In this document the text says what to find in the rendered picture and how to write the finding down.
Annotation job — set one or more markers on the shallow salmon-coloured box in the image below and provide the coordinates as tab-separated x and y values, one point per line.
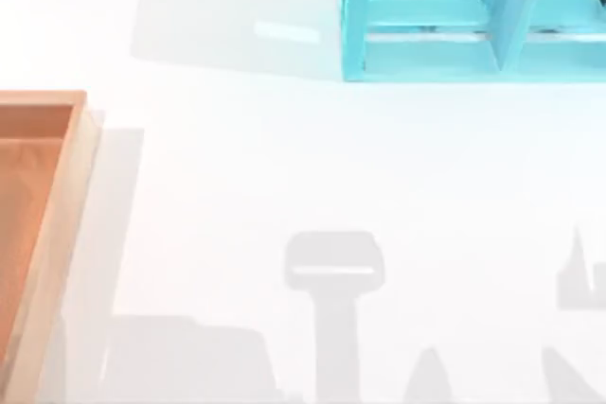
33	177

